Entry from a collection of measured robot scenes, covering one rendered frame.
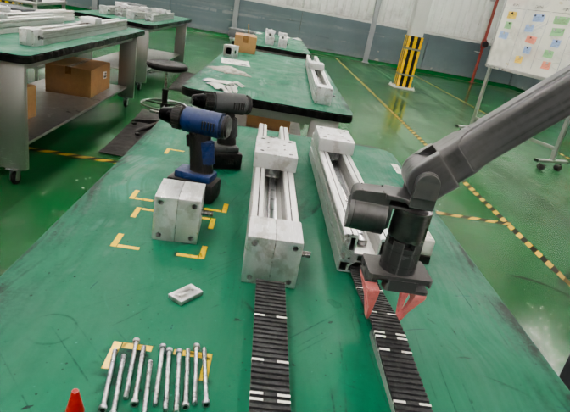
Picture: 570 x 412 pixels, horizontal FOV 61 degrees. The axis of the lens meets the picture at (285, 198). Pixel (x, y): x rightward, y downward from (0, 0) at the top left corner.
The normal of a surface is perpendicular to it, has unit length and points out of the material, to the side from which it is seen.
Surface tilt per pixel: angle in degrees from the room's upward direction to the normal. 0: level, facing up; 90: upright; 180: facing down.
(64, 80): 90
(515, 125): 86
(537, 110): 86
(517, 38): 90
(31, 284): 0
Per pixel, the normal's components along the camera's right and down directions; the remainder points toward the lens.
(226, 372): 0.17, -0.92
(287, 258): 0.03, 0.38
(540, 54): -0.92, -0.02
